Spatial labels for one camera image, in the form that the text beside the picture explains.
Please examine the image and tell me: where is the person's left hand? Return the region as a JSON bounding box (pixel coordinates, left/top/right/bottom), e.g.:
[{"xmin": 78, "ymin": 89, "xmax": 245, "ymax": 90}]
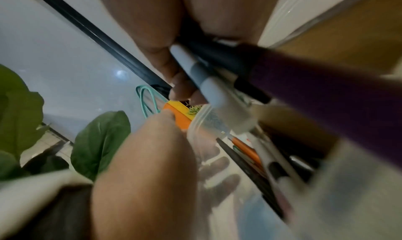
[{"xmin": 90, "ymin": 109, "xmax": 241, "ymax": 240}]

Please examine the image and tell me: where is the person's right hand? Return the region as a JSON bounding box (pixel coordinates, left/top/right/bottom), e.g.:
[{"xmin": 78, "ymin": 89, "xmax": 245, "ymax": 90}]
[{"xmin": 94, "ymin": 0, "xmax": 284, "ymax": 106}]

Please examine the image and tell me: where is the grey and white marker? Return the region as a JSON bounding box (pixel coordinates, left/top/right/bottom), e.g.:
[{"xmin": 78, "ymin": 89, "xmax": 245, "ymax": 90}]
[{"xmin": 170, "ymin": 44, "xmax": 255, "ymax": 136}]

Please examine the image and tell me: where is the clear plastic container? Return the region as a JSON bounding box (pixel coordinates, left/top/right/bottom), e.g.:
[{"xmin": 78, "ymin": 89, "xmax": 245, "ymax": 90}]
[{"xmin": 185, "ymin": 104, "xmax": 402, "ymax": 240}]

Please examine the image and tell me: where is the purple marker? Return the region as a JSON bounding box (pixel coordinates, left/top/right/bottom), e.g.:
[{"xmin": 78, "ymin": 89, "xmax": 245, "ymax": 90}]
[{"xmin": 242, "ymin": 43, "xmax": 402, "ymax": 178}]

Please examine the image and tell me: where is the green leafy plant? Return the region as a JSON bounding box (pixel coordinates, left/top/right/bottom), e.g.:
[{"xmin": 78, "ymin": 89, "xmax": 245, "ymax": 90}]
[{"xmin": 0, "ymin": 64, "xmax": 131, "ymax": 183}]

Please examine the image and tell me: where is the thin black pen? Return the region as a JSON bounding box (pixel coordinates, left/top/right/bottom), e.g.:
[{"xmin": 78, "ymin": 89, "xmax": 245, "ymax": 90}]
[{"xmin": 215, "ymin": 137, "xmax": 285, "ymax": 218}]

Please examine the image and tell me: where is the black metal bar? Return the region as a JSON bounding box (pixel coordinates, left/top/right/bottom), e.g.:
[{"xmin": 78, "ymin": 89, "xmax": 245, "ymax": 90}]
[{"xmin": 24, "ymin": 0, "xmax": 174, "ymax": 93}]

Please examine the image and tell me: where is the orange pencil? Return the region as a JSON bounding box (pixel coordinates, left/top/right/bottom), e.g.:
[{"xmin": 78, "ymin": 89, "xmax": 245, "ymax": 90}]
[{"xmin": 229, "ymin": 136, "xmax": 264, "ymax": 169}]

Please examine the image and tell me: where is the white marker with black band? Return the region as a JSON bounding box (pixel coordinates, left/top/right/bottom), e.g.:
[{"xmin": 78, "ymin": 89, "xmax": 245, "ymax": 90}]
[{"xmin": 251, "ymin": 132, "xmax": 306, "ymax": 194}]

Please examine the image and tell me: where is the brown wooden cabinet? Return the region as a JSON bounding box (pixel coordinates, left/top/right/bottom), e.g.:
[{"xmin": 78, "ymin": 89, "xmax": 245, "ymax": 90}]
[{"xmin": 276, "ymin": 0, "xmax": 402, "ymax": 82}]

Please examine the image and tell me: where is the teal wire clip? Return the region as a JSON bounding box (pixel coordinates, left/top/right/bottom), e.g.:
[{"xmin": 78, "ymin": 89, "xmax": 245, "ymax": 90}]
[{"xmin": 135, "ymin": 85, "xmax": 169, "ymax": 122}]

